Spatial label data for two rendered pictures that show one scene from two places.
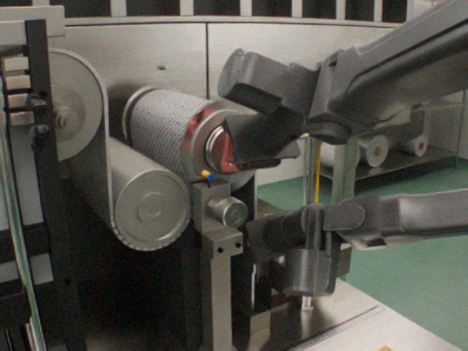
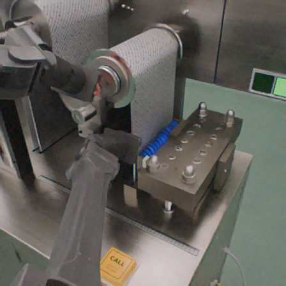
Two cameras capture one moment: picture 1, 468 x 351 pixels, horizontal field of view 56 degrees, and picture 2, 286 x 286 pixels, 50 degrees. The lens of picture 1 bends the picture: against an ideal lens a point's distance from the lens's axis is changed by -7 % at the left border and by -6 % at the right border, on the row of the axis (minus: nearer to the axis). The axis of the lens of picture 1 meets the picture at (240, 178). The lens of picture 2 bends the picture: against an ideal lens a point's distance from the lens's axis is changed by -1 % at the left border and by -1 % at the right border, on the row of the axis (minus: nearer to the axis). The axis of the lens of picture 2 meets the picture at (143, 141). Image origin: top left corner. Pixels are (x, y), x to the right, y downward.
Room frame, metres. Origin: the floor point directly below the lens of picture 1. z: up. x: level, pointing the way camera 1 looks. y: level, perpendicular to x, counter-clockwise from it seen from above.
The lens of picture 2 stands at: (0.45, -0.64, 1.57)
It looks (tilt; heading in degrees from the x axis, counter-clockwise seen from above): 36 degrees down; 64
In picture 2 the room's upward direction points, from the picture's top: straight up
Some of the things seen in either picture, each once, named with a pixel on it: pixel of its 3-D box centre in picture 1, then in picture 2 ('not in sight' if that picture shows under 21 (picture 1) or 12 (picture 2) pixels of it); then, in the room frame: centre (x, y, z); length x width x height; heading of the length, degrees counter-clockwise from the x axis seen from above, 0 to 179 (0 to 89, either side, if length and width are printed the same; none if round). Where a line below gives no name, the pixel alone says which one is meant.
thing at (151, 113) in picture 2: (219, 204); (154, 115); (0.82, 0.04, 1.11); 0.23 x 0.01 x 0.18; 33
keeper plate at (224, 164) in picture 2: not in sight; (225, 166); (0.98, -0.11, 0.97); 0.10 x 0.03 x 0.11; 33
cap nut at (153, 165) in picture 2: not in sight; (153, 162); (0.75, -0.09, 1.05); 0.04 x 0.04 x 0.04
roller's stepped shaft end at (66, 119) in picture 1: (64, 119); (2, 37); (0.48, 0.19, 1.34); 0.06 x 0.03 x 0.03; 33
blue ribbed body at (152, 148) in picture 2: not in sight; (161, 140); (0.83, 0.02, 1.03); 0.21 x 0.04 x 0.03; 33
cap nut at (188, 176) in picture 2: not in sight; (189, 172); (0.81, -0.16, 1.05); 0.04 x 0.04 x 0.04
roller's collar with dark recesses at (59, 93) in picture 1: (53, 111); (22, 30); (0.53, 0.22, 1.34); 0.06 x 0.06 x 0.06; 33
